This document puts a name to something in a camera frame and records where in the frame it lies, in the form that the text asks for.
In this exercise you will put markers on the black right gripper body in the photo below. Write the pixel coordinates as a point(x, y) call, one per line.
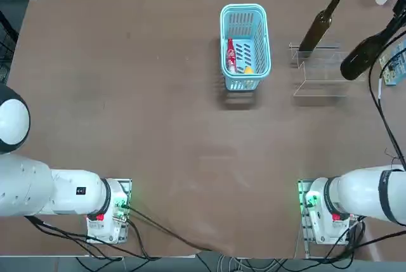
point(401, 4)

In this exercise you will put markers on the dark slope-shouldered wine bottle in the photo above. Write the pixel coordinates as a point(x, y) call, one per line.
point(358, 59)

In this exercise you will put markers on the brown straight-shouldered wine bottle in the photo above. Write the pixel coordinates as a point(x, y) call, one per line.
point(314, 31)

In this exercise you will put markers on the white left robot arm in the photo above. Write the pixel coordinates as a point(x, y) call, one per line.
point(47, 189)

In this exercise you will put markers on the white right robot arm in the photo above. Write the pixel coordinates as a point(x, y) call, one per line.
point(358, 192)

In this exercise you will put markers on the clear acrylic stepped shelf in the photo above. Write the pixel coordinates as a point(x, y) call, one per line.
point(323, 72)

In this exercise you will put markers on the blue printed paper gift bag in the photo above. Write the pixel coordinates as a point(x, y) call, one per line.
point(396, 69)

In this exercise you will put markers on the light blue plastic basket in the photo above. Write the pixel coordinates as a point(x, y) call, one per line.
point(264, 47)

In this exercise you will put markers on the yellow item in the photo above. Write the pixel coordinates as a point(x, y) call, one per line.
point(248, 70)

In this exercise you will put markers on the red cola bottle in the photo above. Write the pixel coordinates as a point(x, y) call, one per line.
point(231, 53)

